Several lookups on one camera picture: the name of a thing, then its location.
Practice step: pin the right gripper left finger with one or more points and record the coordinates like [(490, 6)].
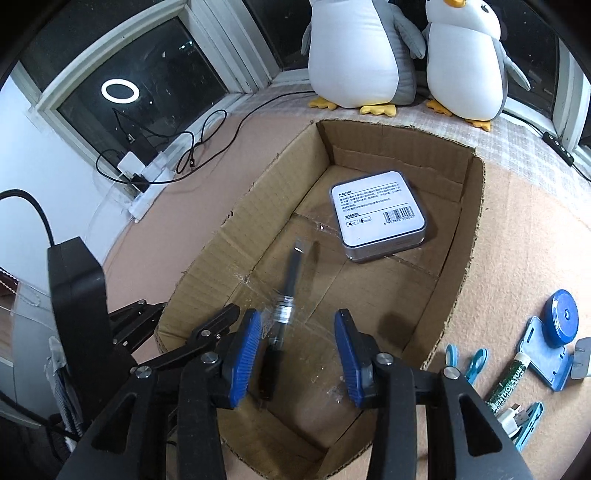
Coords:
[(240, 357)]

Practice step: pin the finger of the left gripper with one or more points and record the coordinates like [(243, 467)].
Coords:
[(135, 323), (202, 339)]

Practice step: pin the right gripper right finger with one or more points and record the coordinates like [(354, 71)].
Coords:
[(356, 352)]

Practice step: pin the black gel pen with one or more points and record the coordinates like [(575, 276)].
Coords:
[(282, 313)]

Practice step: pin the blue clothespin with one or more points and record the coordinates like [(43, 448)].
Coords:
[(527, 422), (473, 365)]

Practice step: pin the brown cardboard box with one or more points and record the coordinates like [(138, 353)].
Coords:
[(311, 429)]

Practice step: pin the silver tin box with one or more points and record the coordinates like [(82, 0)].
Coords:
[(378, 215)]

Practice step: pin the green white tube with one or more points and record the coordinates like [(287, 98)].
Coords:
[(508, 382)]

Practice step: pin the white charger brick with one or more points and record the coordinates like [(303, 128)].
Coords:
[(130, 165)]

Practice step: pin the white power strip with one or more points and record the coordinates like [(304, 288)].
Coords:
[(150, 184)]

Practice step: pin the white usb plug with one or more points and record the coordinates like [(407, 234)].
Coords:
[(512, 419)]

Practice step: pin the blue plastic card holder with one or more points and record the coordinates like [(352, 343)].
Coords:
[(552, 364)]

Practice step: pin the round blue tape measure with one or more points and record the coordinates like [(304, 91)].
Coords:
[(560, 319)]

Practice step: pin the white power adapter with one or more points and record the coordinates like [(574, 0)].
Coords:
[(581, 368)]

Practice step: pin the left plush penguin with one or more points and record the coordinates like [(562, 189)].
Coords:
[(361, 56)]

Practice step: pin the plush penguin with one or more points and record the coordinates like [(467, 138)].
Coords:
[(361, 56), (467, 66)]

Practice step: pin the right plush penguin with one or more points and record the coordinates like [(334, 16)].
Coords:
[(467, 66)]

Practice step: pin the black inline cable switch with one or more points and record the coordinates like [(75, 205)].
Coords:
[(556, 145)]

